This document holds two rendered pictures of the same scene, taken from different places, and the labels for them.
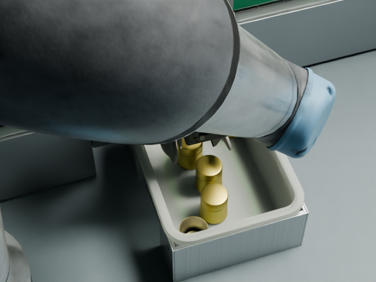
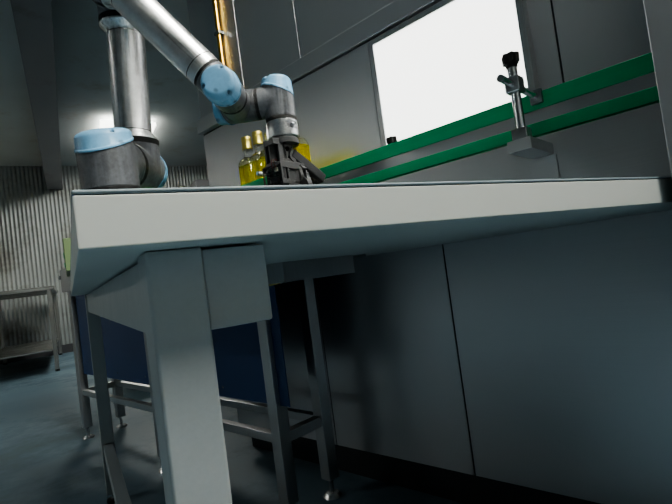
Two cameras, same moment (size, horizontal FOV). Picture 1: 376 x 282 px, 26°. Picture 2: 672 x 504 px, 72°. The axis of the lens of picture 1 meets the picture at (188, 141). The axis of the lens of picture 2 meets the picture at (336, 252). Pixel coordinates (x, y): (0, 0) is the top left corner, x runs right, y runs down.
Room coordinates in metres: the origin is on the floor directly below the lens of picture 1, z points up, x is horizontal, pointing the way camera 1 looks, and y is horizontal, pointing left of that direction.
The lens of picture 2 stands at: (0.15, -1.01, 0.68)
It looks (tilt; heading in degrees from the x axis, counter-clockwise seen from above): 2 degrees up; 61
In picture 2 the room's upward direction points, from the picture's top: 8 degrees counter-clockwise
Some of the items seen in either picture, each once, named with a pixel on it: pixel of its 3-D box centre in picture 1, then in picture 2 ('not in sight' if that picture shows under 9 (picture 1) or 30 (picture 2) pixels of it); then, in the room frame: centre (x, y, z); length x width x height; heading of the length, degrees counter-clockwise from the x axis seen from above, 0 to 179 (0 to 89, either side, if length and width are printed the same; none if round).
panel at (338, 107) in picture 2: not in sight; (373, 103); (0.94, 0.06, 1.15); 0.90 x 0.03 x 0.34; 108
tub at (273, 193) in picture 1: (210, 172); not in sight; (0.59, -0.03, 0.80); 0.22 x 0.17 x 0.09; 18
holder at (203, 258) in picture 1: (203, 160); not in sight; (0.62, -0.02, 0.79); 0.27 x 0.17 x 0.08; 18
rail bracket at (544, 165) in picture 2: not in sight; (524, 120); (0.85, -0.50, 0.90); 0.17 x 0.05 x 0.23; 18
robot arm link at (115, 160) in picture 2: not in sight; (108, 159); (0.23, 0.08, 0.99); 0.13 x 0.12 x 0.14; 59
